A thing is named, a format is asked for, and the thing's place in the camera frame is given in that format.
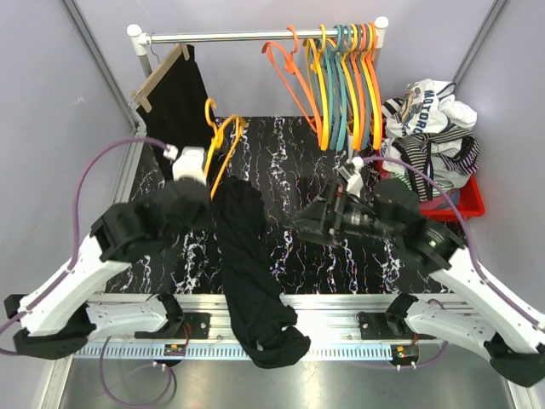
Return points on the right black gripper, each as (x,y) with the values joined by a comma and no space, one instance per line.
(312,219)

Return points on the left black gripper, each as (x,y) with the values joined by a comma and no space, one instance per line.
(205,221)

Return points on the yellow hanger with black top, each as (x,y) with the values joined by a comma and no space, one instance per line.
(218,139)

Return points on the black white striped tank top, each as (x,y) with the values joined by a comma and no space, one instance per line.
(391,109)

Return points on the white tank top navy trim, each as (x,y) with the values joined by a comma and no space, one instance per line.
(430,107)

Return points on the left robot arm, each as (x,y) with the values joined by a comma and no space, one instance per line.
(58,319)

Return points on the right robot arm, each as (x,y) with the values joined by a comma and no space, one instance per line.
(509,332)

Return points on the black garment on beige hanger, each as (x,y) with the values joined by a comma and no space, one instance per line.
(177,115)

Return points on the yellow empty hanger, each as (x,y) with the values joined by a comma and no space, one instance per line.
(350,43)

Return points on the beige wooden hanger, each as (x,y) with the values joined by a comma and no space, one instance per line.
(141,95)

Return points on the teal empty hanger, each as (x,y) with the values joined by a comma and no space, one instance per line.
(334,100)
(341,80)

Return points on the orange empty hanger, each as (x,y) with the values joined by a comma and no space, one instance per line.
(374,89)
(364,96)

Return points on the black marble patterned mat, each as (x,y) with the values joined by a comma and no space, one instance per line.
(280,157)

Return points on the purple striped garment pile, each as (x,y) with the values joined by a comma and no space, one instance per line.
(424,161)

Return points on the red plastic bin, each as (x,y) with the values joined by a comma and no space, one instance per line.
(467,199)

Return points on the metal clothes rack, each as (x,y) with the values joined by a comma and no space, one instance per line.
(284,49)

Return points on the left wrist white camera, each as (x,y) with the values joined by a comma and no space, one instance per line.
(187,163)

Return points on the wrist white camera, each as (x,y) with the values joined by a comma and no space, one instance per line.
(187,163)
(350,175)

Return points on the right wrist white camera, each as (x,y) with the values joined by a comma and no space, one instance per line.
(350,175)

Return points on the aluminium mounting rail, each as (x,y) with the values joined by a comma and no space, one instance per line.
(341,327)

